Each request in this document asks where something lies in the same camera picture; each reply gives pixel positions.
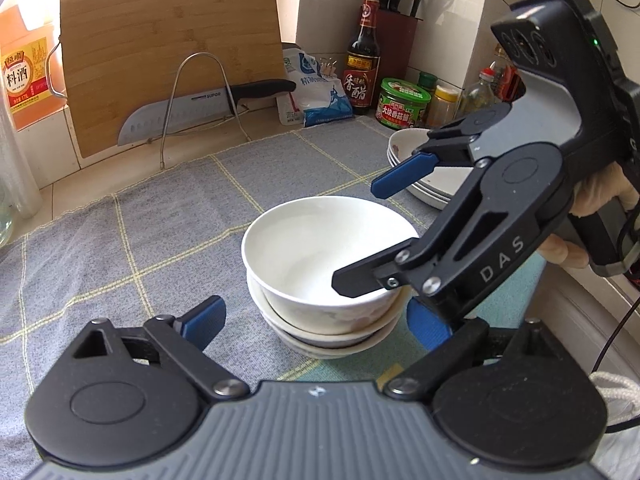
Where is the black cable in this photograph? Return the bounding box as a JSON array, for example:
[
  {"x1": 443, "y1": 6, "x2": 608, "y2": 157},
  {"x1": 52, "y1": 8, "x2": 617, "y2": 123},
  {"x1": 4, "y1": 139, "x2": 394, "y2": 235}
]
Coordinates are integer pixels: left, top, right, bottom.
[{"x1": 595, "y1": 300, "x2": 640, "y2": 433}]

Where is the dark red bottle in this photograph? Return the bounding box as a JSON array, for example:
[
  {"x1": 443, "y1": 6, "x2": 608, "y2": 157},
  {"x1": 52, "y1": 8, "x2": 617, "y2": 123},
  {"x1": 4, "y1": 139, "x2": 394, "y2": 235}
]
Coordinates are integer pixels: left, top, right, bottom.
[{"x1": 500, "y1": 67, "x2": 522, "y2": 101}]

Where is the glass bottle with red cap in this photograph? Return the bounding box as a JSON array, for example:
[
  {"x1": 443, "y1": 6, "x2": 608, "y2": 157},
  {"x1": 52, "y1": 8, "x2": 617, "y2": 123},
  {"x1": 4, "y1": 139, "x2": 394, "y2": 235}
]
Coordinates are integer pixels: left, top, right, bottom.
[{"x1": 457, "y1": 70, "x2": 496, "y2": 118}]

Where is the bamboo cutting board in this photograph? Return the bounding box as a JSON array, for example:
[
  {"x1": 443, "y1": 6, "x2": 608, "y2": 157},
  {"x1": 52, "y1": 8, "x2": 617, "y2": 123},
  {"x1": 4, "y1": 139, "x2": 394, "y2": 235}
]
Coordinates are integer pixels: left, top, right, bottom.
[{"x1": 59, "y1": 0, "x2": 296, "y2": 158}]

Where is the grey checked cloth mat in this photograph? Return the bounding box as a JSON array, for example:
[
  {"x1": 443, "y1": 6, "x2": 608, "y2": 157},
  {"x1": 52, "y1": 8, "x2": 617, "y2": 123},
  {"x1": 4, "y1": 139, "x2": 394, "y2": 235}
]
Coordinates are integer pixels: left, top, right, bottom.
[{"x1": 0, "y1": 120, "x2": 546, "y2": 396}]

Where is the white cloth with cord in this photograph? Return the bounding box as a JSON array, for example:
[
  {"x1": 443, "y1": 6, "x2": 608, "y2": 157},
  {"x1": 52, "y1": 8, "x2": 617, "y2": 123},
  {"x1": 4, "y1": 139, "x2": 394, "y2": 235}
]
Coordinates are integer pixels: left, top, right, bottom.
[{"x1": 590, "y1": 371, "x2": 640, "y2": 480}]

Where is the spice jar with yellow lid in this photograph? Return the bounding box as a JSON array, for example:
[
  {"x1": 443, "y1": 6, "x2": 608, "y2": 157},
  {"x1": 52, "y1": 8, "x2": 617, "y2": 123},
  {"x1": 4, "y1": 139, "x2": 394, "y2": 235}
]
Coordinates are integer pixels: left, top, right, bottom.
[{"x1": 429, "y1": 85, "x2": 458, "y2": 128}]

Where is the metal wire rack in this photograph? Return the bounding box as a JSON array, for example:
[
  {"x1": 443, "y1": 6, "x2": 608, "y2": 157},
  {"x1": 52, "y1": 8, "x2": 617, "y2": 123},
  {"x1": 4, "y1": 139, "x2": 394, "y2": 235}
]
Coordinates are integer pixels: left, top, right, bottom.
[{"x1": 160, "y1": 52, "x2": 251, "y2": 170}]

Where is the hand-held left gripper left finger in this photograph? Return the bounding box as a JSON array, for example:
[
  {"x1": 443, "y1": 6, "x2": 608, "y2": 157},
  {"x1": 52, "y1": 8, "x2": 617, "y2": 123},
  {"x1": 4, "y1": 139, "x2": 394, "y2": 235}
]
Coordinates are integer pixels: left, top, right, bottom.
[{"x1": 72, "y1": 296, "x2": 249, "y2": 403}]

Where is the kitchen knife with black handle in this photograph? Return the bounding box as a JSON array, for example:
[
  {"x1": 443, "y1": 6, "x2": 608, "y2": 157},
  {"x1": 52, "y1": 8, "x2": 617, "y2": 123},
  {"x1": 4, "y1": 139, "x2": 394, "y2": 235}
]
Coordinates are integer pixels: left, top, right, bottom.
[{"x1": 117, "y1": 79, "x2": 297, "y2": 147}]

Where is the orange cooking wine jug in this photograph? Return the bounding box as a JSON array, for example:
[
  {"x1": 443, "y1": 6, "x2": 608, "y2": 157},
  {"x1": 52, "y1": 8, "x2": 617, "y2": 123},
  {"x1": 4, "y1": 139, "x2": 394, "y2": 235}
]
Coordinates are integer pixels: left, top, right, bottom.
[{"x1": 0, "y1": 0, "x2": 68, "y2": 131}]

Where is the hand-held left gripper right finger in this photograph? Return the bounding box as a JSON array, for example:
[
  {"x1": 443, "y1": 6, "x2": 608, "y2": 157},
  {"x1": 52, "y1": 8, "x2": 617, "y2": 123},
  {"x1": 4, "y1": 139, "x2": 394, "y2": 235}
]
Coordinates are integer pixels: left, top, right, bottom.
[{"x1": 384, "y1": 300, "x2": 568, "y2": 403}]

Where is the sauce jar with green lid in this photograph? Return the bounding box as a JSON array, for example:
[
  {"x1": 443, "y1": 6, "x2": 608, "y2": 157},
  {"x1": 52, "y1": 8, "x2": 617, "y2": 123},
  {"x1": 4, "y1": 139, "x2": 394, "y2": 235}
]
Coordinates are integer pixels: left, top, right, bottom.
[{"x1": 376, "y1": 78, "x2": 432, "y2": 128}]

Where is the brown knife block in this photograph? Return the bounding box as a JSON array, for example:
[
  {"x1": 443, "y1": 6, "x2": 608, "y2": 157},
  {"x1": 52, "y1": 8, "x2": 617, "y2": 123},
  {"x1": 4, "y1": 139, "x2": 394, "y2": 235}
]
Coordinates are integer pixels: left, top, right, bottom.
[{"x1": 375, "y1": 7, "x2": 418, "y2": 80}]

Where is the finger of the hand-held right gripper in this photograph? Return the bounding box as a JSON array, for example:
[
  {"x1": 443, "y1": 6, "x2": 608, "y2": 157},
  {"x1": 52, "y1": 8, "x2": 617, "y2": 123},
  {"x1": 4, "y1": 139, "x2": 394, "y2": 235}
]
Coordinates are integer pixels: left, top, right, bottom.
[
  {"x1": 371, "y1": 116, "x2": 482, "y2": 200},
  {"x1": 332, "y1": 157, "x2": 506, "y2": 299}
]

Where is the person's right hand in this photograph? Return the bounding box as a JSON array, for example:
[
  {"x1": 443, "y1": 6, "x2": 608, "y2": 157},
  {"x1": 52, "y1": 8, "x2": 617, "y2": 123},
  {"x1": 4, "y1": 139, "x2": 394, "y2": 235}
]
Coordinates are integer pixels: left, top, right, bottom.
[{"x1": 542, "y1": 165, "x2": 637, "y2": 267}]

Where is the dark vinegar bottle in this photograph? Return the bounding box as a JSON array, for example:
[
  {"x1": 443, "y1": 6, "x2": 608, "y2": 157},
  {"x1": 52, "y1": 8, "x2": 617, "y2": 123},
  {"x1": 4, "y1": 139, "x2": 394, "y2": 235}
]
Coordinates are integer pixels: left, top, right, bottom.
[{"x1": 345, "y1": 0, "x2": 381, "y2": 115}]

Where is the white and blue salt bag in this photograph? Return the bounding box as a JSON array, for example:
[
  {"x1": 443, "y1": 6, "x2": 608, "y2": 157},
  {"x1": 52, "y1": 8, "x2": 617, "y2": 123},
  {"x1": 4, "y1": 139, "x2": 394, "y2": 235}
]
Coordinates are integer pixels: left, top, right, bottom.
[{"x1": 277, "y1": 47, "x2": 353, "y2": 128}]

